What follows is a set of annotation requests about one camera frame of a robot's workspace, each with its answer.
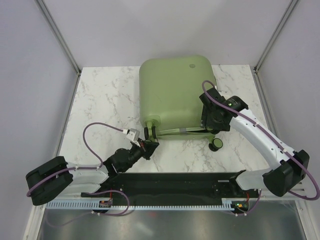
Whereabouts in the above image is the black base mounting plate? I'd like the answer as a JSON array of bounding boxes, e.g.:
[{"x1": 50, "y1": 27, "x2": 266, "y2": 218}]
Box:
[{"x1": 96, "y1": 172, "x2": 259, "y2": 205}]

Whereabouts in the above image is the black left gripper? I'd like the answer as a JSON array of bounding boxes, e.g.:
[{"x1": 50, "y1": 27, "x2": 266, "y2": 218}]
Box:
[{"x1": 121, "y1": 138, "x2": 160, "y2": 173}]

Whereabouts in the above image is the green hard-shell suitcase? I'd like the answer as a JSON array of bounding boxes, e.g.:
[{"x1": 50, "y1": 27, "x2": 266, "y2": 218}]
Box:
[{"x1": 138, "y1": 55, "x2": 217, "y2": 142}]

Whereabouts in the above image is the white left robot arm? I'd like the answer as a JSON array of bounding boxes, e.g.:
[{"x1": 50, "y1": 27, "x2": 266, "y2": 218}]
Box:
[{"x1": 25, "y1": 139, "x2": 159, "y2": 206}]

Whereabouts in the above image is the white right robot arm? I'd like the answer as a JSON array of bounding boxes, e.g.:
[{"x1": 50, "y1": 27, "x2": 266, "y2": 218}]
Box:
[{"x1": 199, "y1": 87, "x2": 310, "y2": 197}]

